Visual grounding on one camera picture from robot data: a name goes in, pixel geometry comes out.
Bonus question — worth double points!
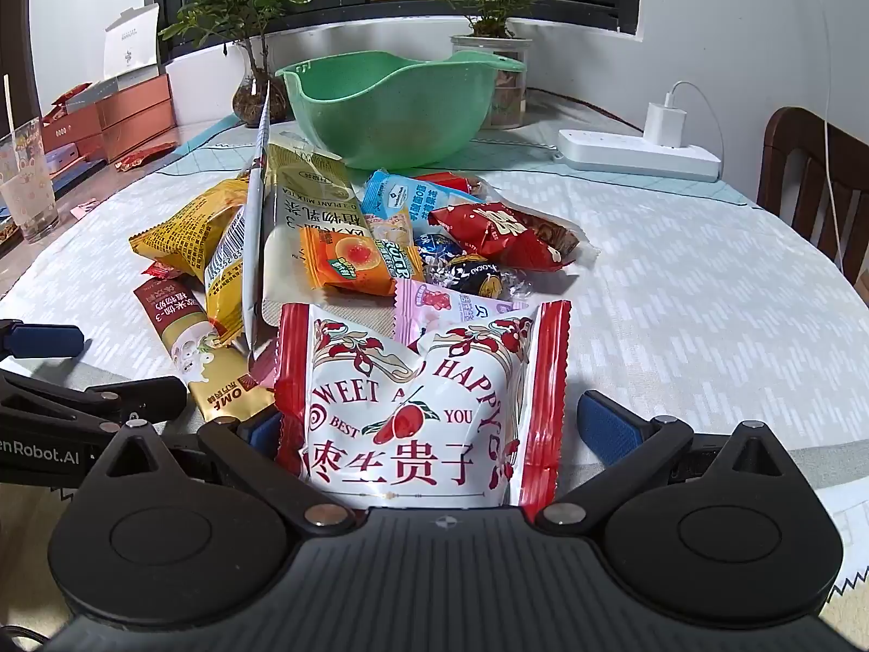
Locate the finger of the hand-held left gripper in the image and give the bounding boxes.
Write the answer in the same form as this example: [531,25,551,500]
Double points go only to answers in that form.
[0,370,187,432]
[0,319,86,361]

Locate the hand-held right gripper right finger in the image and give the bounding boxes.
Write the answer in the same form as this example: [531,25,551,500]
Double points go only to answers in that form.
[535,390,819,534]

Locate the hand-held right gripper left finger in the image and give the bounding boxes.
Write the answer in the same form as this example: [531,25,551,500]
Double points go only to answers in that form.
[81,414,357,536]

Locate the brown gold stick packet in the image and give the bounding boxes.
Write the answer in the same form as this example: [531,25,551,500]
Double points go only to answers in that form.
[132,277,276,423]

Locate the white red jujube snack bag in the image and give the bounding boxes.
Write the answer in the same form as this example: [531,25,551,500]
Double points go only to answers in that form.
[273,299,572,512]

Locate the yellow orange snack packet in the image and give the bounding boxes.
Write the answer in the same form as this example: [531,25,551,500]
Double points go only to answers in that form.
[129,177,251,279]

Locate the pink gummy packet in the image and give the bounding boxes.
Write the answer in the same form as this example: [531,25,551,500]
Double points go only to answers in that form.
[394,277,532,347]

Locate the red white print snack packet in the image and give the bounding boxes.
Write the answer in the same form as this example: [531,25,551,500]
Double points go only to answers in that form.
[427,200,583,274]

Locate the olive white milk tea packet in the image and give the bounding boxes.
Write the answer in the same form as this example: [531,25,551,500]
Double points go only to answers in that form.
[261,139,395,337]

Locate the blue foil chocolate ball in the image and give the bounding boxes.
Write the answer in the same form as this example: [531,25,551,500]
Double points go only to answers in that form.
[414,231,464,267]

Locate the blue label nougat packet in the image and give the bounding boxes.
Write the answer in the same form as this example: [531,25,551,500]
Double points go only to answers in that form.
[360,170,444,240]

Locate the green plastic bowl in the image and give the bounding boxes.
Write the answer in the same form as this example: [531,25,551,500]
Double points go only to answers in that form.
[275,51,528,172]

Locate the white patterned tablecloth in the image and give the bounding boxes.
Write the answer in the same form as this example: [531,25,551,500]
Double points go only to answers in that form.
[0,166,869,517]

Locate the printed glass cup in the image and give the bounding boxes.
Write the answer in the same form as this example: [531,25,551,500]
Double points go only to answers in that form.
[0,115,62,246]

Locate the orange candy packet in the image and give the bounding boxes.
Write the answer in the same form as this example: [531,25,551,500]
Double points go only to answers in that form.
[299,226,403,298]

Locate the black foil chocolate ball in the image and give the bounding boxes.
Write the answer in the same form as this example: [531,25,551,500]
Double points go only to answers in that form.
[434,254,527,301]

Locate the red foil snack packet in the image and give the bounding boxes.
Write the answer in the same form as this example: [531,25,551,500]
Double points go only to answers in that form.
[112,141,179,172]

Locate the thin silver snack packet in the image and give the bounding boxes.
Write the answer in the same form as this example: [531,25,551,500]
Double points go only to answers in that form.
[243,78,274,362]

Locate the yellow green print candy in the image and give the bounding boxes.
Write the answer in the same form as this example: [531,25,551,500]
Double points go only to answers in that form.
[372,236,427,284]

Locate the orange storage boxes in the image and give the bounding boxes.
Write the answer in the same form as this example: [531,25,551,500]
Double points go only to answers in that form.
[41,73,179,165]

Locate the white power strip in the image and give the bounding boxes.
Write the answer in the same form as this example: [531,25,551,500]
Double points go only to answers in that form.
[557,128,722,183]

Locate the red wrapped snack bar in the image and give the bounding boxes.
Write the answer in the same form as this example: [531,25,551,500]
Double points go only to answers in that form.
[432,172,488,197]

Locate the white charger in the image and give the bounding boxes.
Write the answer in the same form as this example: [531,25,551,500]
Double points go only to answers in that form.
[644,102,680,148]

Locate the white open box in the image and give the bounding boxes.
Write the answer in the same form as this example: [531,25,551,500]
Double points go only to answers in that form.
[102,3,164,80]

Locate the plant in glass vase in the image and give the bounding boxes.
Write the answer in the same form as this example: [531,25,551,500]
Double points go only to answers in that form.
[159,0,330,129]

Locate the dark wooden chair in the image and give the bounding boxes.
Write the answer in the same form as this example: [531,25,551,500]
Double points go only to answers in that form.
[755,106,869,286]

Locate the plant in white pot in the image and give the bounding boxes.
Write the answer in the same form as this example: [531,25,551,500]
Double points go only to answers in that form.
[417,0,547,131]

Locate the white charger cable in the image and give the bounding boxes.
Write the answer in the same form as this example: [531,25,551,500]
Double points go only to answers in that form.
[664,80,726,167]

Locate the hanging white cable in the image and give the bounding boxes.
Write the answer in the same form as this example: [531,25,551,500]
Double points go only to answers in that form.
[823,0,849,273]

